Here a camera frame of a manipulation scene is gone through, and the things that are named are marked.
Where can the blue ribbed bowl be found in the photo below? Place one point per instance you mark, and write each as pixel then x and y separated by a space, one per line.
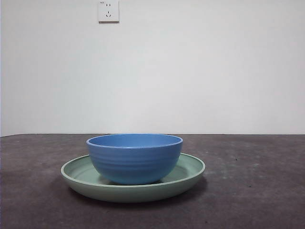
pixel 133 162

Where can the pale green round plate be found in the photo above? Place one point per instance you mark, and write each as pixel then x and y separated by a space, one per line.
pixel 133 193

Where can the white wall socket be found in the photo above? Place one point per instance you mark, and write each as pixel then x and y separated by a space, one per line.
pixel 108 10

